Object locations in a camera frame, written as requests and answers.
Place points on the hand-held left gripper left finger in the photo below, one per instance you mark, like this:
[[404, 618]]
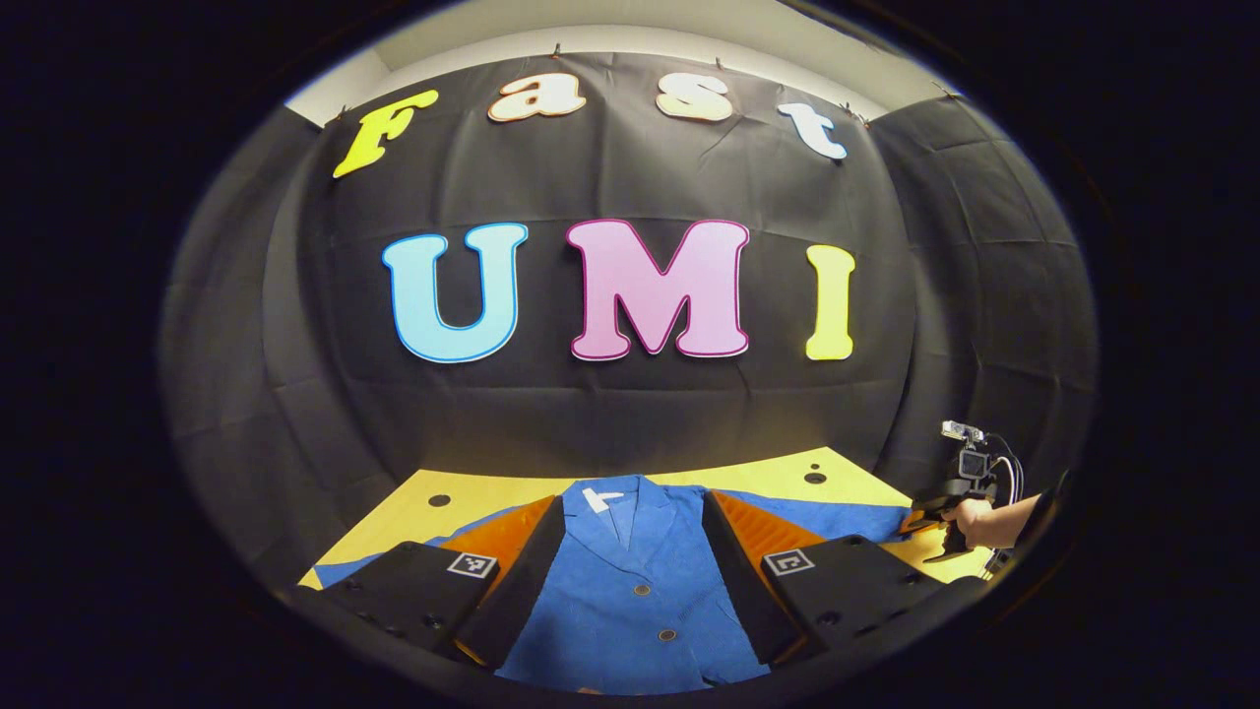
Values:
[[527, 571]]

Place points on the blue button jacket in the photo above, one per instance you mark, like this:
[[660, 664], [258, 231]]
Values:
[[630, 591]]

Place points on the black backdrop cloth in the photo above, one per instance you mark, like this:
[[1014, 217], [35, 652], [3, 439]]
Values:
[[640, 414]]

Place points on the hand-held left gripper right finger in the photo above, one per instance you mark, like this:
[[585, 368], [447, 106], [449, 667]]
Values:
[[733, 571]]

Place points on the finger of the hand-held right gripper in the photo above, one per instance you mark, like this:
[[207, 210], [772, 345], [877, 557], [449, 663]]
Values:
[[923, 522]]

